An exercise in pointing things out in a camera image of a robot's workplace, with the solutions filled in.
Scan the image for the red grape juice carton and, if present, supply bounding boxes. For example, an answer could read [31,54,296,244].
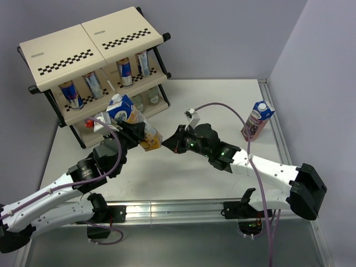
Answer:
[241,100,275,141]

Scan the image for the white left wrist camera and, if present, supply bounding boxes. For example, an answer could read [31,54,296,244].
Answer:
[85,112,118,136]

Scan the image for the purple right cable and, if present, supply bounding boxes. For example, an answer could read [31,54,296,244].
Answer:
[190,102,280,267]

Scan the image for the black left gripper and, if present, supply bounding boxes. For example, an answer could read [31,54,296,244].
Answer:
[102,120,145,175]

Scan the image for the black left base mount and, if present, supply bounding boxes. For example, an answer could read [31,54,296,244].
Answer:
[76,205,127,245]

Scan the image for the energy drink can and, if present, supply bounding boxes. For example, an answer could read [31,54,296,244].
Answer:
[59,80,84,110]
[135,50,151,77]
[116,57,133,87]
[82,71,104,99]

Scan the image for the beige three-tier shelf rack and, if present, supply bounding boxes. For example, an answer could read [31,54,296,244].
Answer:
[17,7,171,149]

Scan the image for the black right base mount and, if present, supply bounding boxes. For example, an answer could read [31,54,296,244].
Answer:
[220,201,265,238]

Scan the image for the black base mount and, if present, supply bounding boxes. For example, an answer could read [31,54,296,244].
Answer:
[76,205,127,245]
[220,201,265,238]

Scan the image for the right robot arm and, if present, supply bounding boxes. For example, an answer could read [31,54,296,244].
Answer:
[162,123,327,221]

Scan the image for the glass bottle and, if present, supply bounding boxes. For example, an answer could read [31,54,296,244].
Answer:
[131,94,144,112]
[146,86,159,106]

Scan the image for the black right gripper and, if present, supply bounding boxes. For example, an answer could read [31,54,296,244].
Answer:
[162,125,211,158]

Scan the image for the pineapple juice carton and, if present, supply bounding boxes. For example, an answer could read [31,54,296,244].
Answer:
[106,93,162,151]

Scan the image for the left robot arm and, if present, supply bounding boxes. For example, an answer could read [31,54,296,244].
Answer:
[1,122,145,254]

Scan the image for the aluminium rail frame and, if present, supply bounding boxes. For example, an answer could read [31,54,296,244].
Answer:
[14,79,335,266]

